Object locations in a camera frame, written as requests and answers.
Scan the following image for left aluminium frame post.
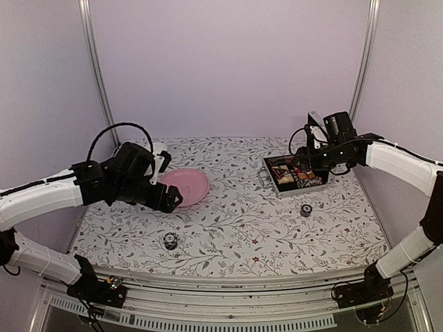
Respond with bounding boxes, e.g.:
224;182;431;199
78;0;115;126

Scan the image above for aluminium poker case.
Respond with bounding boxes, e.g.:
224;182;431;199
257;110;333;198

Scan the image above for black triangular dealer badge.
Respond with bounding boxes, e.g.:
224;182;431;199
271;165;290;179

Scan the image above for right aluminium frame post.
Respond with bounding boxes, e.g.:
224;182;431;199
349;0;381;122

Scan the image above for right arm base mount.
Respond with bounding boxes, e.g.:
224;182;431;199
331;282;394;325

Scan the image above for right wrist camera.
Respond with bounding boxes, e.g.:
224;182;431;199
307;111;356;149

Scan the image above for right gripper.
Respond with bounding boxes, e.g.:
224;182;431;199
291;141;350;171

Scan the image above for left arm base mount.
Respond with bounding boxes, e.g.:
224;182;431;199
66;275;128;308

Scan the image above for aluminium frame post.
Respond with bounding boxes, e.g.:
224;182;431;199
78;0;115;126
349;0;381;122

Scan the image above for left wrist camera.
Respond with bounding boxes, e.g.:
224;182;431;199
148;150;171;185

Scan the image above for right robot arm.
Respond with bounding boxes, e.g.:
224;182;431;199
293;132;442;302

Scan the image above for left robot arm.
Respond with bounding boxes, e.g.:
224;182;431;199
1;139;183;300

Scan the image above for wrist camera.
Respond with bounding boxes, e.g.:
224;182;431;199
307;111;356;149
148;150;171;185

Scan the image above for front aluminium rail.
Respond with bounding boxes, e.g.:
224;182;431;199
41;266;426;332

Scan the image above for white bowl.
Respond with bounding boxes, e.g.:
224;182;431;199
153;142;168;155

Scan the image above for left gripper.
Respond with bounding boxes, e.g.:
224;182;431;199
114;178;183;212

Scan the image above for pink plate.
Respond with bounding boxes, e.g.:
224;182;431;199
160;168;210;208

